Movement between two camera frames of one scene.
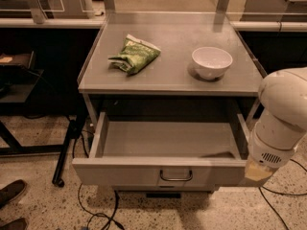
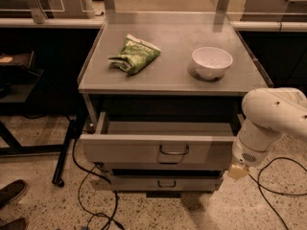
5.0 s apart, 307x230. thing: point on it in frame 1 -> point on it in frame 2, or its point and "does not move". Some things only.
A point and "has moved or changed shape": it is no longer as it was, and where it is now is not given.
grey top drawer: (165, 151) has moved or changed shape
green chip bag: (135, 57) does not move
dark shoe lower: (16, 224) does not move
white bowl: (211, 62) does not move
